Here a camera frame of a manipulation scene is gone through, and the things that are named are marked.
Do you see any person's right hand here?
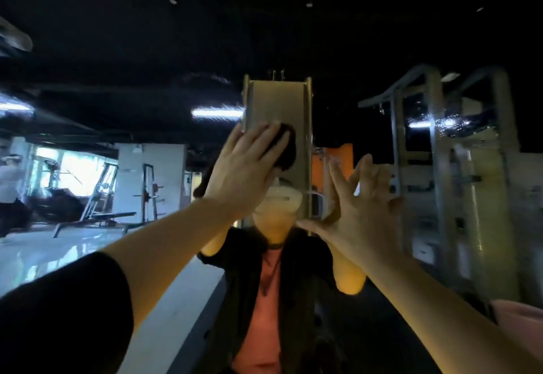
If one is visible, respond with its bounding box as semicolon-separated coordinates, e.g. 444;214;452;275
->
296;153;406;272

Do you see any person's left hand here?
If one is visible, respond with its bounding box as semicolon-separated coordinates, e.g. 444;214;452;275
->
202;121;293;220

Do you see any large wall mirror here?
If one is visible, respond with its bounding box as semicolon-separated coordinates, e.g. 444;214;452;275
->
0;0;543;374

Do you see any person's left forearm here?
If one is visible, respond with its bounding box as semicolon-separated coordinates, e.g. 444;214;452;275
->
100;195;247;330

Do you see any person's right forearm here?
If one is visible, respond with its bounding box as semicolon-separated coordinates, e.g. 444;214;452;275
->
360;251;543;374

